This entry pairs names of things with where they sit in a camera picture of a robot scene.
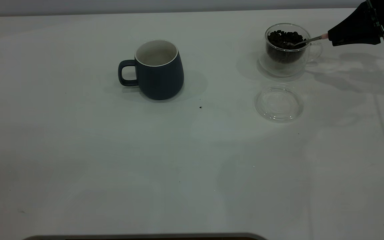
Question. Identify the dark grey ceramic mug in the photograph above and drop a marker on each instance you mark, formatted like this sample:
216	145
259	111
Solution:
160	80

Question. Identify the coffee beans pile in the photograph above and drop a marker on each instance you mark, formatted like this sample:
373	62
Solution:
280	41

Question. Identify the clear glass saucer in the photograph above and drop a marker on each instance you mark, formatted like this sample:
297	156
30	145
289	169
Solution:
278	105

